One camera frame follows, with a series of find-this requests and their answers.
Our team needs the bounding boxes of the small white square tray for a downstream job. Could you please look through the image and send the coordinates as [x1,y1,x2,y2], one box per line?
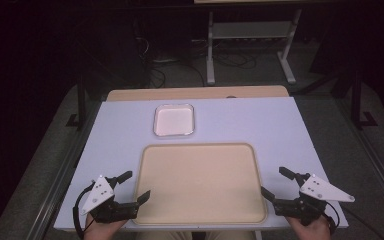
[152,103,195,138]

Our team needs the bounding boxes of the person's left hand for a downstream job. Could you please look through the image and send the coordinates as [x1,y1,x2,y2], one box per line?
[83,214,128,240]

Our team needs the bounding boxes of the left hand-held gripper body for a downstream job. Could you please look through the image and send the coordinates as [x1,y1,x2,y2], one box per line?
[80,174,141,224]

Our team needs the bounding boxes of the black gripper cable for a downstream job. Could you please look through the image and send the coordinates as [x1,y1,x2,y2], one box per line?
[323,201,384,240]
[72,182,96,240]

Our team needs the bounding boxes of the black metal stand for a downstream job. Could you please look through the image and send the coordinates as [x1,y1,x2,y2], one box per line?
[349,71,379,131]
[65,79,88,131]

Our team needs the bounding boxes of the aluminium frame rail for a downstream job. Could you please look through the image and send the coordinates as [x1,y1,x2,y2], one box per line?
[29,101,102,240]
[335,99,384,214]

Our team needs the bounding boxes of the black floor cables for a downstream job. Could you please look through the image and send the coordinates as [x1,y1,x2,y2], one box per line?
[134,36,259,90]

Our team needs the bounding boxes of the person's right hand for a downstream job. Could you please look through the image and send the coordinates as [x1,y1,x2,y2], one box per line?
[286,214,332,240]

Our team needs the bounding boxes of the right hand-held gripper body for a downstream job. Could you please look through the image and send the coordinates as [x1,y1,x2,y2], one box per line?
[272,173,356,226]

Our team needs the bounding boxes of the white metal stand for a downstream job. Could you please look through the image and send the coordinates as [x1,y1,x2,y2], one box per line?
[205,8,304,86]

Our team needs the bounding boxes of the large beige tray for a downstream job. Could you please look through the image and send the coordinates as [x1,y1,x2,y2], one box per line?
[132,142,269,226]

